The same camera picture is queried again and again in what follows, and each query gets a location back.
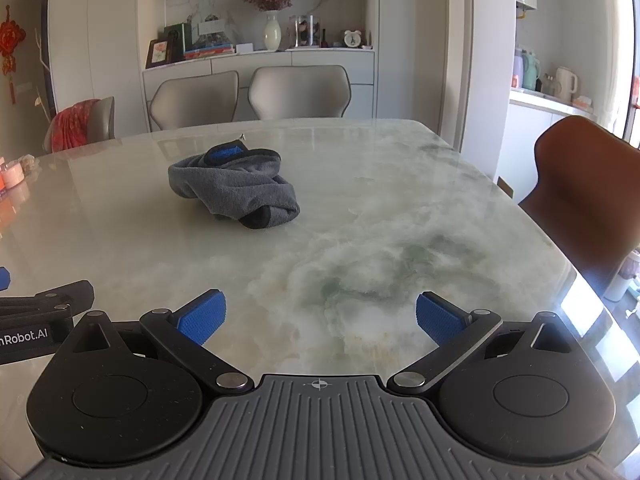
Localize red patterned cloth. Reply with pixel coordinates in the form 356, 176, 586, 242
50, 99, 102, 153

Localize white kitchen counter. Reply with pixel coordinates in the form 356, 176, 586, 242
497, 87, 626, 198

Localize grey and blue towel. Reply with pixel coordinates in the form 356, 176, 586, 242
167, 142, 301, 231

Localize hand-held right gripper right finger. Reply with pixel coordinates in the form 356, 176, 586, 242
386, 290, 583, 395

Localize white electric kettle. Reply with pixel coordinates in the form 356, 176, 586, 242
554, 66, 580, 101

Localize white decorative branches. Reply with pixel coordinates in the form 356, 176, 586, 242
31, 27, 57, 122

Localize beige dining chair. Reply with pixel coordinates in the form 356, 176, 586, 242
248, 65, 354, 121
148, 70, 241, 132

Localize red knot wall ornament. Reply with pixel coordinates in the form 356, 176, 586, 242
0, 5, 27, 105

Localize brown leather chair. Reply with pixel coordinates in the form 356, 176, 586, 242
517, 115, 640, 302

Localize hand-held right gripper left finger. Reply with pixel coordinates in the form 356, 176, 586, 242
59, 289, 255, 395

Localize framed flower picture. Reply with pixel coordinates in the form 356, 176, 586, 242
145, 37, 174, 69

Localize white waste bin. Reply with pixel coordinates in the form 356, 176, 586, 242
601, 249, 640, 304

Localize white ceramic vase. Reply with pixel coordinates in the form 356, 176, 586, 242
263, 10, 283, 52

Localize beige chair with red cloth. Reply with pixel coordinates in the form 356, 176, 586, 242
42, 96, 116, 154

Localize green thermos jug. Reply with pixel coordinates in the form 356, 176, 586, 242
522, 52, 542, 92

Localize white sideboard cabinet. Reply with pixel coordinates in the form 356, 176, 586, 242
142, 48, 376, 132

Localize clear glass jar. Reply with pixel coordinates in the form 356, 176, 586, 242
294, 15, 321, 49

